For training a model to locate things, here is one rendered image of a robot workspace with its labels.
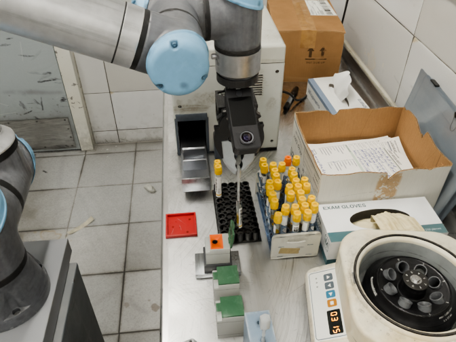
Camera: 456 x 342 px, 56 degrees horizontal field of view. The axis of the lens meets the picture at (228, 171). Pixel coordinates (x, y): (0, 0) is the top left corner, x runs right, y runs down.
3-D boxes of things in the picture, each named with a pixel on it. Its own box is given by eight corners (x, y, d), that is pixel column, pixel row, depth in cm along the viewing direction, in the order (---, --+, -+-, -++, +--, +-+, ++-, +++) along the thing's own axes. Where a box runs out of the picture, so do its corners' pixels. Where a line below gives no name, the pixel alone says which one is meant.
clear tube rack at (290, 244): (254, 193, 105) (256, 169, 100) (295, 190, 106) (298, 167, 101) (270, 260, 89) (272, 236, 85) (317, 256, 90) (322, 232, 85)
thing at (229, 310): (215, 318, 79) (214, 296, 75) (241, 315, 79) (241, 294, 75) (217, 338, 76) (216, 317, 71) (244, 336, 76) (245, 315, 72)
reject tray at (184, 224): (165, 216, 99) (165, 214, 98) (195, 214, 99) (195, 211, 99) (165, 239, 94) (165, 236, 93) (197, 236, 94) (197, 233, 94)
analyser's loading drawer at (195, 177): (180, 141, 118) (179, 125, 114) (204, 140, 118) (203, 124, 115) (182, 192, 102) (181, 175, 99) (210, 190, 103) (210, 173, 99)
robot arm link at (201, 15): (128, 9, 56) (212, 4, 57) (130, -16, 65) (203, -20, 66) (137, 66, 61) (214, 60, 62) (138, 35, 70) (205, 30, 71)
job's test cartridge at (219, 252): (205, 255, 88) (204, 234, 84) (228, 253, 89) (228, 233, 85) (206, 271, 85) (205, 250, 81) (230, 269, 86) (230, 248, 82)
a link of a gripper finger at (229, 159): (233, 159, 88) (234, 121, 82) (237, 178, 84) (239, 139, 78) (218, 159, 88) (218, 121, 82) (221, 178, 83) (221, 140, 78)
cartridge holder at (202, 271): (195, 257, 90) (194, 246, 87) (238, 254, 90) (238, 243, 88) (195, 279, 85) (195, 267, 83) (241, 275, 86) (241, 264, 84)
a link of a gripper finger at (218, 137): (237, 152, 82) (239, 113, 76) (239, 158, 81) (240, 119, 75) (213, 154, 82) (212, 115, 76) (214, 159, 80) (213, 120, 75)
